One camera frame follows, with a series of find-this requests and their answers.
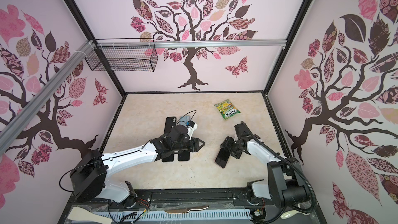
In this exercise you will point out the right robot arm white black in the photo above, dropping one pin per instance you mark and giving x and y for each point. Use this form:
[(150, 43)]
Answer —
[(286, 184)]

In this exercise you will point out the aluminium rail left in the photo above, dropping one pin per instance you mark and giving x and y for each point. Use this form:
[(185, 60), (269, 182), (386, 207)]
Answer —
[(10, 133)]

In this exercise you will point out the white peeler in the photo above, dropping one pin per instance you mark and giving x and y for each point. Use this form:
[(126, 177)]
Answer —
[(289, 214)]

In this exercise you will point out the light blue phone case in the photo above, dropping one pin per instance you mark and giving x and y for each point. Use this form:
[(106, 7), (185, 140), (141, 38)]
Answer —
[(184, 120)]

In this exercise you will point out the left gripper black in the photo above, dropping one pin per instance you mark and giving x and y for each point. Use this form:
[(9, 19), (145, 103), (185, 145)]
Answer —
[(195, 144)]

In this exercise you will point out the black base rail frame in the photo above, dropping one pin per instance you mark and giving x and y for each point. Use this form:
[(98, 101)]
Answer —
[(178, 201)]

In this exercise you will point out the green snack packet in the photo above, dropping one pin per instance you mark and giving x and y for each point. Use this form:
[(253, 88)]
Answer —
[(227, 109)]

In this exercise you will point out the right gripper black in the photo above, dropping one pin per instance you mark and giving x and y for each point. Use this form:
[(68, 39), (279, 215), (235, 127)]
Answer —
[(227, 142)]

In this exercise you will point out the dark blue phone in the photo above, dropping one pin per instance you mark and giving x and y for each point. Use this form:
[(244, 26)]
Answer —
[(170, 158)]

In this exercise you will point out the white slotted cable duct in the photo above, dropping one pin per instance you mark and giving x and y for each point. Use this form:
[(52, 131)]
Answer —
[(209, 214)]

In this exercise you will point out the black wire basket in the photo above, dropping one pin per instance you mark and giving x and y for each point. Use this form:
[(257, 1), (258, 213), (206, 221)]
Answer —
[(124, 54)]

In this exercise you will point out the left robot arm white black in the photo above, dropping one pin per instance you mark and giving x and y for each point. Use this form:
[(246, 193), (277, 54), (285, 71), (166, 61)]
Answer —
[(92, 176)]

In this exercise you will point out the black phone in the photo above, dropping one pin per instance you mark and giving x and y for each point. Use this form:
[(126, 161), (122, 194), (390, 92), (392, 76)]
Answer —
[(184, 156), (222, 157)]

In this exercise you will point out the wooden spatula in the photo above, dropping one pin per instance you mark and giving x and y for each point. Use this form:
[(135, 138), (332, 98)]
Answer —
[(82, 215)]

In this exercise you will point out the black phone case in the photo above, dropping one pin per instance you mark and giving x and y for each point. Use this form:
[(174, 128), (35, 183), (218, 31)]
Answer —
[(170, 123)]

